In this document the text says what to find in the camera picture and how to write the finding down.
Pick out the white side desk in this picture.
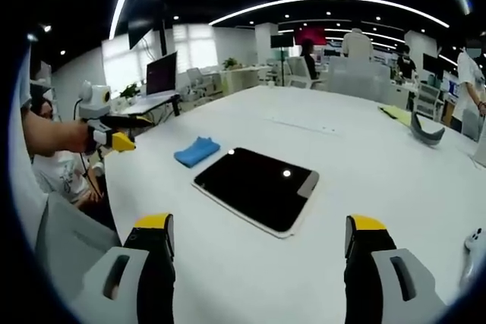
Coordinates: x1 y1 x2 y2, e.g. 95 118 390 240
109 93 181 118

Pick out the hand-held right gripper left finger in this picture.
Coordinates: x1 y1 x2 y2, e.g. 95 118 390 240
70 212 177 324

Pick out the blue cleaning cloth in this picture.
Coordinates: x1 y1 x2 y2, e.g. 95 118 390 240
173 136 222 168

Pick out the black hanging screen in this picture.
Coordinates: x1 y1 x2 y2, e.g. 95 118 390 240
127 0 167 51

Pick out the red wall screen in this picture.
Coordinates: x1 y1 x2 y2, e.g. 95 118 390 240
294 27 327 46

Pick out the person's left hand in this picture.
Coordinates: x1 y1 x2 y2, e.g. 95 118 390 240
60 118 92 154

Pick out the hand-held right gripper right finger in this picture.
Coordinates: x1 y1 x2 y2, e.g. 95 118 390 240
343 214 448 324

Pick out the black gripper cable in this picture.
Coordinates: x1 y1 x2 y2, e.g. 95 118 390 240
74 98 106 203

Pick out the white game controller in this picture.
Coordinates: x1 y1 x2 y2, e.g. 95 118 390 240
458 227 486 291

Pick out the white office chair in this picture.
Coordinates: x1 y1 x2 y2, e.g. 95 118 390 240
285 56 328 90
185 67 213 98

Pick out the yellow paper sheet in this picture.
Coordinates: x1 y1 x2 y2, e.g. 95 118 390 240
377 105 413 126

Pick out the computer monitor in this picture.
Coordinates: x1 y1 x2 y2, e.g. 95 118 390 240
145 51 178 98

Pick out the black tablet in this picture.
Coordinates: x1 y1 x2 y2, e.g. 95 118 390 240
191 146 320 240

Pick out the grey curved headset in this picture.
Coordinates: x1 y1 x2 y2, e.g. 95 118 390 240
409 111 446 147

